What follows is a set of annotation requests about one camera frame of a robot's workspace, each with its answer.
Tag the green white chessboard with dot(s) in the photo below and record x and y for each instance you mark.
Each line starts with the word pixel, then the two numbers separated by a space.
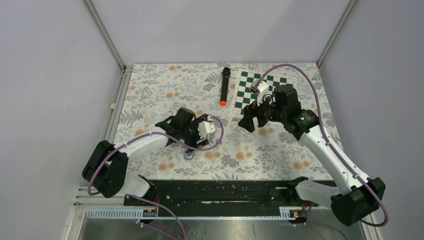
pixel 243 95

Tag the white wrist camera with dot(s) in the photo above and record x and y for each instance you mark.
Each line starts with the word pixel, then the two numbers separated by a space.
pixel 206 127
pixel 260 89

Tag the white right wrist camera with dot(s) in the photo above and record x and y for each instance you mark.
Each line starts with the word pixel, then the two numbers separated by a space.
pixel 260 89

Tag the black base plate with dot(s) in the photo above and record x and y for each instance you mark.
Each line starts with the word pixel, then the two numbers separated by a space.
pixel 226 194

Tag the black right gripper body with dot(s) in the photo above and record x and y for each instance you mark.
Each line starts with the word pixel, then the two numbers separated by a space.
pixel 273 113

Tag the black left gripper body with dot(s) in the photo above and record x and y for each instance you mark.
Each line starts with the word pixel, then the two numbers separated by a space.
pixel 191 135

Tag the lavender earbuds case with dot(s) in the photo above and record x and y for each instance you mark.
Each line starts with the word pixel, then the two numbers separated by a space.
pixel 188 154

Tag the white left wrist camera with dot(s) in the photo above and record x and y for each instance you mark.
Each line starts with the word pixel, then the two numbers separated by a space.
pixel 206 127

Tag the floral tablecloth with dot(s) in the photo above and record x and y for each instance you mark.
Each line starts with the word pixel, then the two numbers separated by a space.
pixel 157 91

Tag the white slotted cable duct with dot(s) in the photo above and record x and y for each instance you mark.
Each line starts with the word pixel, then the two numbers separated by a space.
pixel 217 213

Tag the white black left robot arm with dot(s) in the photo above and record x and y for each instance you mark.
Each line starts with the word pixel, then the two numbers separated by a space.
pixel 106 171

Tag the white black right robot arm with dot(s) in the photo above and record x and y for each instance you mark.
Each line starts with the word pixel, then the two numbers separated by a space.
pixel 355 195

